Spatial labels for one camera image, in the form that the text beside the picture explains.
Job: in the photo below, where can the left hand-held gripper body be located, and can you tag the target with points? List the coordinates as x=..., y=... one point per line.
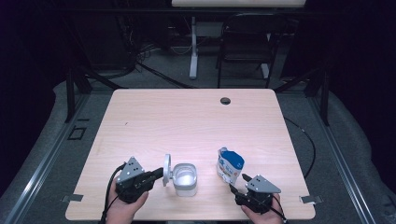
x=134, y=186

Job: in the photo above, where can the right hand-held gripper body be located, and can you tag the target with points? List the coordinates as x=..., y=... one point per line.
x=257, y=199

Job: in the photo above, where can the blue and white milk pouch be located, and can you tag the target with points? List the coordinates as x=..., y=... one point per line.
x=230, y=166

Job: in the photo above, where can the clear pitcher with grey lid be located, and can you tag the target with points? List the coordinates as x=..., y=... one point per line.
x=185, y=180

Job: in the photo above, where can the person's right hand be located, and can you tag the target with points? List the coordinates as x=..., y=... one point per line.
x=263, y=217

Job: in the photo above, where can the person's left hand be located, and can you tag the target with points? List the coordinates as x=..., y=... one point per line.
x=124, y=213

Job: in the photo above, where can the grey tape strip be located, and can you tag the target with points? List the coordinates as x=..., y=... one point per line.
x=72, y=198
x=311, y=199

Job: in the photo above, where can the dark round table grommet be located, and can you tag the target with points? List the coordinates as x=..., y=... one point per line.
x=225, y=100

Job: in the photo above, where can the black metal stand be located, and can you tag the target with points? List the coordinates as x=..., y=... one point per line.
x=70, y=93
x=325, y=99

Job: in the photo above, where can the white desk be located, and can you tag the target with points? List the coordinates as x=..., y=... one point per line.
x=193, y=56

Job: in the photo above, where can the black folding chair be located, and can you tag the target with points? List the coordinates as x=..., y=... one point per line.
x=249, y=46

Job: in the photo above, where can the metal floor rail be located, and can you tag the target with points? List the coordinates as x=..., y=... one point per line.
x=339, y=158
x=46, y=158

